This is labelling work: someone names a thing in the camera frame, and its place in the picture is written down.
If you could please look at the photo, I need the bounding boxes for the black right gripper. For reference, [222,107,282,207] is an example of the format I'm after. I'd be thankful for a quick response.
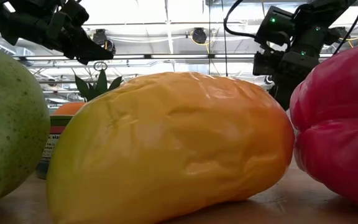
[253,43,323,111]

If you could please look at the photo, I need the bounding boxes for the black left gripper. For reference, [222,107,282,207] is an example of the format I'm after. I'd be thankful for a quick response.
[0,12,115,66]

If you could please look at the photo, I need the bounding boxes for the orange fruit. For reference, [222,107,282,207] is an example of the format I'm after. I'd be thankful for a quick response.
[50,101,87,116]

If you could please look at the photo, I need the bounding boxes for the snake plant in white pot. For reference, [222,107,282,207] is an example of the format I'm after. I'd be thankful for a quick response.
[72,68,124,103]

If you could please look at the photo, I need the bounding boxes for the red bell pepper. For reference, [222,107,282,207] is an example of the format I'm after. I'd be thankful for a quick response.
[289,42,358,214]

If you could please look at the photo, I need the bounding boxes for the silver tin can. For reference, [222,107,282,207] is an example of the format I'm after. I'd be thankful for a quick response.
[35,114,74,180]

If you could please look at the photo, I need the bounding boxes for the green pear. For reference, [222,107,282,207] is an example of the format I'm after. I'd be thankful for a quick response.
[0,40,51,218]

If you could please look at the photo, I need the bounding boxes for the yellow orange mango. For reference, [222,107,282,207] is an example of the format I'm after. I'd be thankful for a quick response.
[45,71,296,224]

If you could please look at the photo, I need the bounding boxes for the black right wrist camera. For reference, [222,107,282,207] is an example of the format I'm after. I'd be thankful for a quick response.
[254,5,295,47]

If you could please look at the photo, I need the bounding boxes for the black hanging cable with coil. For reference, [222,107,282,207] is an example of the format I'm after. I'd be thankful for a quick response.
[221,0,229,77]

